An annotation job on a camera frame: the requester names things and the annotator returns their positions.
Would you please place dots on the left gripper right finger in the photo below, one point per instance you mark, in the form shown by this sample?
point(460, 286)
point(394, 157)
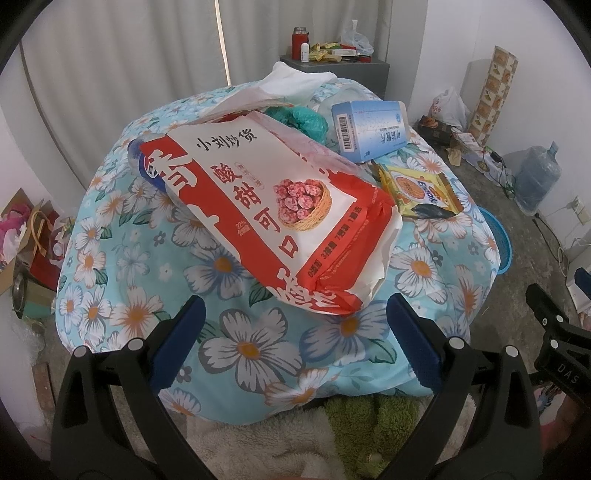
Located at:
point(483, 421)

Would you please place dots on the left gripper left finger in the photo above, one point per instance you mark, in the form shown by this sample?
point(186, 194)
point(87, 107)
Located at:
point(110, 422)

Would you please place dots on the yellow biscuit packet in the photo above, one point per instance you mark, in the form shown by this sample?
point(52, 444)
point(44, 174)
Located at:
point(418, 194)

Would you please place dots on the red white snack bag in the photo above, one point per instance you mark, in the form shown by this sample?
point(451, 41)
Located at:
point(297, 216)

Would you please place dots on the Pepsi plastic bottle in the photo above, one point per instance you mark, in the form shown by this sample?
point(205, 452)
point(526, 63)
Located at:
point(137, 163)

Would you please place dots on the blue white medicine box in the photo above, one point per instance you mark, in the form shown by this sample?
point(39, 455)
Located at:
point(369, 129)

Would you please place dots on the teal plastic bag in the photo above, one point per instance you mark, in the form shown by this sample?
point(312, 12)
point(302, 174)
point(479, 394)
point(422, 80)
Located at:
point(302, 119)

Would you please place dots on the white cloth rag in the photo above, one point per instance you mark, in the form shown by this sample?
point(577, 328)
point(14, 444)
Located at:
point(284, 86)

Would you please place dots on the blue mesh trash basket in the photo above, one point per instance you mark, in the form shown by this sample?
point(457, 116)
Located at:
point(502, 240)

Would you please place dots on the floral blue bed quilt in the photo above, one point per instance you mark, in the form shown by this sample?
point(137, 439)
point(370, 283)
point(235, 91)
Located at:
point(134, 258)

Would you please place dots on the large water jug on floor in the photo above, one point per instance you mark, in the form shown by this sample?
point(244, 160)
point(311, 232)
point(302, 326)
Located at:
point(539, 173)

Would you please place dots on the red gift bag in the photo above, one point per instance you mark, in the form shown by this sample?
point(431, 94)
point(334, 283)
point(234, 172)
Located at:
point(44, 267)

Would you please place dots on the dark box on floor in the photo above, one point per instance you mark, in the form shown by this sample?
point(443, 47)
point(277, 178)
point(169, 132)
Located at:
point(435, 132)

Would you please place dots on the patterned rolled mat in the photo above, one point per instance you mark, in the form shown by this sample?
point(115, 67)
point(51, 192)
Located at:
point(493, 96)

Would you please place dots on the grey bedside cabinet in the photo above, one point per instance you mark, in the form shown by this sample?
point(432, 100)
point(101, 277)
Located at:
point(374, 74)

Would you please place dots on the white curtain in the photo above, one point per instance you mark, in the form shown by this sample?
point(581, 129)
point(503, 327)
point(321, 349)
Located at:
point(91, 67)

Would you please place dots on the clear plastic bag on cabinet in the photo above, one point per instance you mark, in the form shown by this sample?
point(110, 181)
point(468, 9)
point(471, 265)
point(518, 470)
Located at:
point(351, 37)

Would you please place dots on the small white bottle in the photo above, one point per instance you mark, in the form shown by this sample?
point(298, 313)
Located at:
point(305, 52)

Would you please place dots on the red thermos bottle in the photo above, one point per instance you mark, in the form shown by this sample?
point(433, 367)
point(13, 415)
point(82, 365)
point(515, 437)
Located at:
point(299, 37)

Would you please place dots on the wall power socket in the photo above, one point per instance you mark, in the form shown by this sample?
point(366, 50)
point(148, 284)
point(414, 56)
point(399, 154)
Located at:
point(576, 206)

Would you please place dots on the white plastic bag by wall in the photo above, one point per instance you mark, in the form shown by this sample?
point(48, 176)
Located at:
point(448, 107)

